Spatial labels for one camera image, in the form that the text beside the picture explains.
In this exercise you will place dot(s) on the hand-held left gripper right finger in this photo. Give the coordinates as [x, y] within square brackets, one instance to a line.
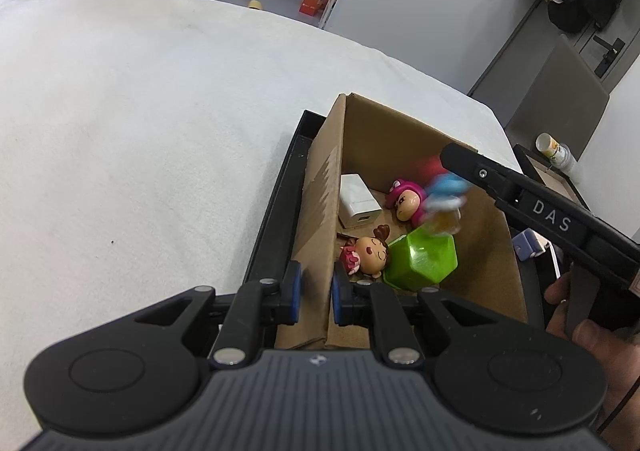
[338, 302]

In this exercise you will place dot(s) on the green hexagonal container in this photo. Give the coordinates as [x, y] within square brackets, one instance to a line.
[425, 261]

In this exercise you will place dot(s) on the brown-haired doll figure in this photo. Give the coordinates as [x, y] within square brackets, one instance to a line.
[372, 251]

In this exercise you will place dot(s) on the pastel purple cube toy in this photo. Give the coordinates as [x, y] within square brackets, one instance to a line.
[527, 243]

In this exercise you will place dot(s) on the blue and red toy figure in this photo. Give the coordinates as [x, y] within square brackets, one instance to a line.
[445, 188]

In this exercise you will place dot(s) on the white and yellow cup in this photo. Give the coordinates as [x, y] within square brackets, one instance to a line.
[555, 151]

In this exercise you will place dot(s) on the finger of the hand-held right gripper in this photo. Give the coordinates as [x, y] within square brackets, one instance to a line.
[480, 172]

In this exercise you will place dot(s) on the pink toy figure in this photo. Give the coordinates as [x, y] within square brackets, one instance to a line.
[407, 201]

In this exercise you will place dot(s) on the black framed brown board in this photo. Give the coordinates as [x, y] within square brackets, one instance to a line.
[542, 176]

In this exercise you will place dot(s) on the brown cardboard box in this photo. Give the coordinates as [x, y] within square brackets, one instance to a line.
[320, 191]

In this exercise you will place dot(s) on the white charger block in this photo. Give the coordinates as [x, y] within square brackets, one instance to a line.
[357, 201]

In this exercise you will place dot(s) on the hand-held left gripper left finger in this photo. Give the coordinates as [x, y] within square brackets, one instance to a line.
[295, 292]

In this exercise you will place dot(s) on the person's right hand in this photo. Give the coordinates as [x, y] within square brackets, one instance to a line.
[615, 361]

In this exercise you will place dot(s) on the yellow slipper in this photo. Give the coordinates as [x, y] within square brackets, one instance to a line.
[255, 5]

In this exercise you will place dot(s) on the black tray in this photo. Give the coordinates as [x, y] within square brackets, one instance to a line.
[280, 211]

